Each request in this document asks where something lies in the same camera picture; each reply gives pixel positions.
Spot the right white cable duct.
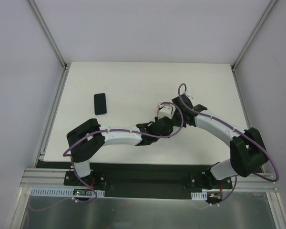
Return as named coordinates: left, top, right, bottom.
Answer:
left=191, top=191, right=208, bottom=201

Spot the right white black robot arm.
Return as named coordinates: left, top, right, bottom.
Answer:
left=172, top=94, right=269, bottom=189

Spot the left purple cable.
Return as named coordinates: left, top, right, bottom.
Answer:
left=62, top=102, right=184, bottom=203

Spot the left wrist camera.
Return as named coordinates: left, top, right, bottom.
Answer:
left=159, top=103, right=175, bottom=119

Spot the right aluminium frame post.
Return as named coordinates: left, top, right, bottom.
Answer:
left=231, top=0, right=279, bottom=73

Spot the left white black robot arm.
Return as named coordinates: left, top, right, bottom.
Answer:
left=66, top=117, right=174, bottom=186

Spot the black smartphone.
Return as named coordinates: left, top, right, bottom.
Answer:
left=94, top=93, right=107, bottom=115

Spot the aluminium frame post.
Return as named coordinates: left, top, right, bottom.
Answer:
left=231, top=0, right=279, bottom=73
left=27, top=0, right=71, bottom=71

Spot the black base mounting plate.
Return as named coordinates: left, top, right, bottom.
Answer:
left=36, top=160, right=239, bottom=198

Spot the pink silicone phone case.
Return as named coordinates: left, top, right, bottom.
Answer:
left=156, top=104, right=163, bottom=118

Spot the front aluminium rail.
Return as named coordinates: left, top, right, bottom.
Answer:
left=20, top=167, right=278, bottom=192

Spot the left white cable duct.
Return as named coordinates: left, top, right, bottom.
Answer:
left=31, top=187, right=105, bottom=198

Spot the left aluminium frame post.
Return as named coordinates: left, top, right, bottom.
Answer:
left=27, top=0, right=71, bottom=71

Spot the white cable duct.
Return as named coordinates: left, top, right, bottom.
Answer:
left=31, top=187, right=105, bottom=198
left=191, top=191, right=208, bottom=201

